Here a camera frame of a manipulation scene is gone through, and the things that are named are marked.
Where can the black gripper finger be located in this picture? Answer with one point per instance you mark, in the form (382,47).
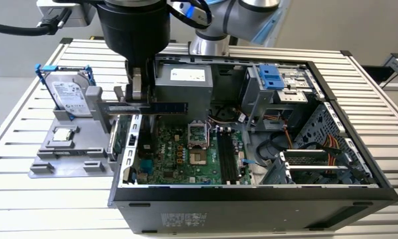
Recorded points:
(151,79)
(137,82)

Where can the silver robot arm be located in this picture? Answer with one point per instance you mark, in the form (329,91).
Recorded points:
(245,17)

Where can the black RAM slot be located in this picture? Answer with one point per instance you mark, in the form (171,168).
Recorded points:
(228,156)
(235,156)
(224,156)

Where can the grey power supply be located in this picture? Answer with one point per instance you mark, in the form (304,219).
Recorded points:
(192,94)

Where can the black case fan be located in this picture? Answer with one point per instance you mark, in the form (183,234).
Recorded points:
(149,129)

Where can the green graphics card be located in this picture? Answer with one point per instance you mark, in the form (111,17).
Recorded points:
(121,134)

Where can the hard disk in blue carrier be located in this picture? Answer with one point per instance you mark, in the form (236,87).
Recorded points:
(68,97)

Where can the black chassis speaker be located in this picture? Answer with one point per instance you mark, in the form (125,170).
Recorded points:
(224,114)

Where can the grey parts rack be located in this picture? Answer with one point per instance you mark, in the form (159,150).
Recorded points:
(92,139)

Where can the silver CPU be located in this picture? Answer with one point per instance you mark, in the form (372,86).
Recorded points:
(61,135)

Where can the blue port block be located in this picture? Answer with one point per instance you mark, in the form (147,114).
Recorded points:
(145,166)

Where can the CPU socket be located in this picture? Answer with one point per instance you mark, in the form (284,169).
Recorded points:
(199,157)

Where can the blue drive bay latch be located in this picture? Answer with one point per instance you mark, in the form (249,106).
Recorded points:
(271,77)

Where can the green motherboard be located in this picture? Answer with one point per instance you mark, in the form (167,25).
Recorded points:
(199,171)

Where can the metal optical drive bay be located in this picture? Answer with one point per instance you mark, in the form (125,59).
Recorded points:
(292,97)

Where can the black PC case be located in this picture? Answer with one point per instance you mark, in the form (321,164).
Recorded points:
(219,214)

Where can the metal disk bay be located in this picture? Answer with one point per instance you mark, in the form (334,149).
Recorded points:
(315,167)

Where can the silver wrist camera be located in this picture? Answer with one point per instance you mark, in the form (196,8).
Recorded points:
(203,17)
(81,15)

